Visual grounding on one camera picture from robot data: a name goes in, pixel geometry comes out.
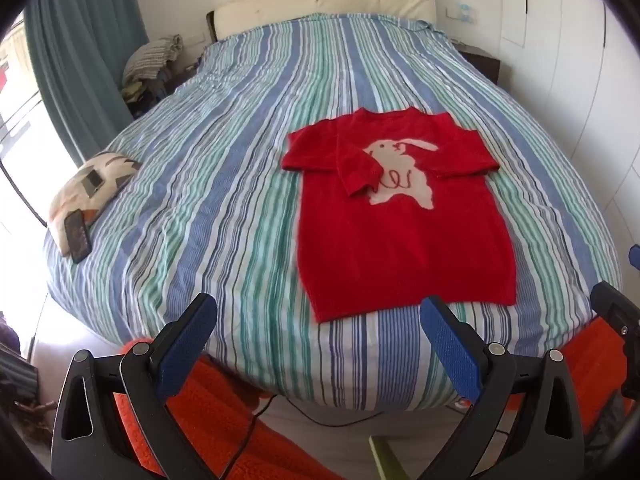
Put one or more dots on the yellow green cloth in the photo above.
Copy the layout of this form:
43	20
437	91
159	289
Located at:
132	91

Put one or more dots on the patterned pillow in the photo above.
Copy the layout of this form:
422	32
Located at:
109	166

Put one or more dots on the dark wooden nightstand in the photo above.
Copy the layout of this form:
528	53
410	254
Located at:
482	62

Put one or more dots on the dark cloth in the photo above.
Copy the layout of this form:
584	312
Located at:
17	360

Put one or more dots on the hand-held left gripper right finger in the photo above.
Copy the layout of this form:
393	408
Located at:
450	345

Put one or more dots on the black smartphone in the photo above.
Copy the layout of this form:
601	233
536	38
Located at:
77	237

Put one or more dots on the striped bedspread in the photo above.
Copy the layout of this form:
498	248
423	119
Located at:
225	210

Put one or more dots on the green flat object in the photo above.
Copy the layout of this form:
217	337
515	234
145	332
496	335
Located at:
386	460

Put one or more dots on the white wardrobe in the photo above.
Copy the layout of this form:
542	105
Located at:
575	60

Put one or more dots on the orange fluffy rug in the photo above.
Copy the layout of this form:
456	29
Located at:
210	410

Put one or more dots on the wall socket panel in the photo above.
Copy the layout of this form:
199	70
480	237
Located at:
462	12

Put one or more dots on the teal curtain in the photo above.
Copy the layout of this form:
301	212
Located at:
75	50

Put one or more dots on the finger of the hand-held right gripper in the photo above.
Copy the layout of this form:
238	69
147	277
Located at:
636	256
617	317

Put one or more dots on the cream padded headboard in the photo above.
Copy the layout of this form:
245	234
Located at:
325	0

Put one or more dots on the striped cloth pile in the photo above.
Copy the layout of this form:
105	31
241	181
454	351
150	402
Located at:
150	57

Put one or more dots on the red sweater with white rabbit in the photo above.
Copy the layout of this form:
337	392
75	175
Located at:
400	245

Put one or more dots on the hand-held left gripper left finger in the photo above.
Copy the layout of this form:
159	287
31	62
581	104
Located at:
187	345

